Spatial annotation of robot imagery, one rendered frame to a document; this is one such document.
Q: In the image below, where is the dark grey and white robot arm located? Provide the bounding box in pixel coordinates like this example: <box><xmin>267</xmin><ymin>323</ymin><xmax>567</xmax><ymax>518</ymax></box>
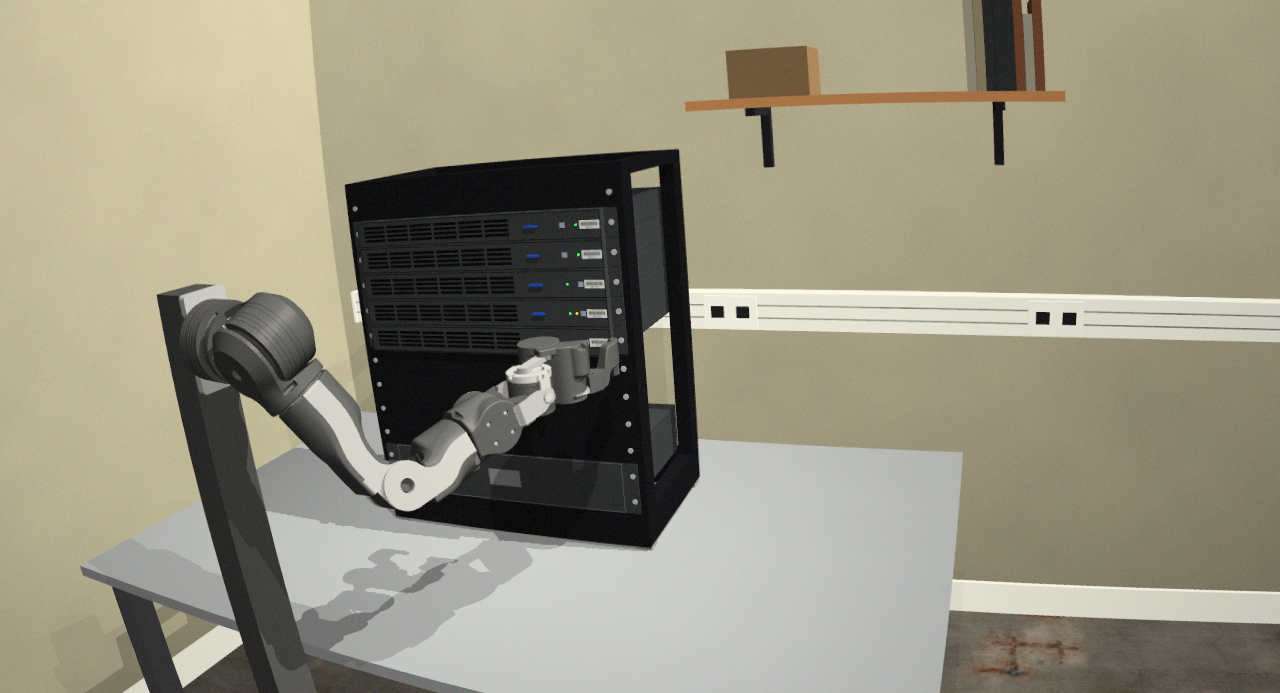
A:
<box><xmin>179</xmin><ymin>284</ymin><xmax>556</xmax><ymax>511</ymax></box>

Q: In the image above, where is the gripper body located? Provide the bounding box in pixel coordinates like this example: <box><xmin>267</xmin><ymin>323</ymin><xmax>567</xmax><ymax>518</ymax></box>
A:
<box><xmin>515</xmin><ymin>336</ymin><xmax>590</xmax><ymax>404</ymax></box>

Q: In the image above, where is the black server rack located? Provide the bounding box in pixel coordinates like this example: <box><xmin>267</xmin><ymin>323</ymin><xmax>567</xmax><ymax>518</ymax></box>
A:
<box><xmin>346</xmin><ymin>149</ymin><xmax>700</xmax><ymax>550</ymax></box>

